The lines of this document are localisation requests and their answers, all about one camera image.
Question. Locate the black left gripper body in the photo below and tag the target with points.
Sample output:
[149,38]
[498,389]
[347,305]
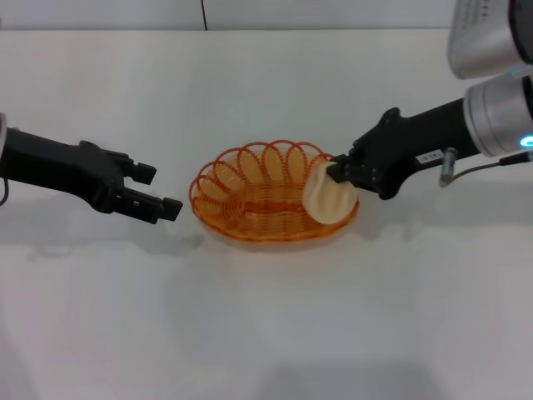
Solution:
[62,166]

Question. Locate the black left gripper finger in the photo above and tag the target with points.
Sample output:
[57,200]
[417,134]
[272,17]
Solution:
[139,171]
[150,208]

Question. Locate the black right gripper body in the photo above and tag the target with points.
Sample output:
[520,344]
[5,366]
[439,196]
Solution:
[399,146]

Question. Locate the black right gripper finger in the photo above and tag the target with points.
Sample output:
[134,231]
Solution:
[342,173]
[343,158]

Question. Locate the beige toy bun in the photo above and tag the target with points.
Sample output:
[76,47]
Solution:
[329,200]

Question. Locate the orange woven plastic basket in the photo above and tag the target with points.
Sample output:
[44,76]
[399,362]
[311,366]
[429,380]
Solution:
[258,216]

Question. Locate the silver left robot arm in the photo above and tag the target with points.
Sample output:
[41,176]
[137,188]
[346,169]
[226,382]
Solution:
[2,141]

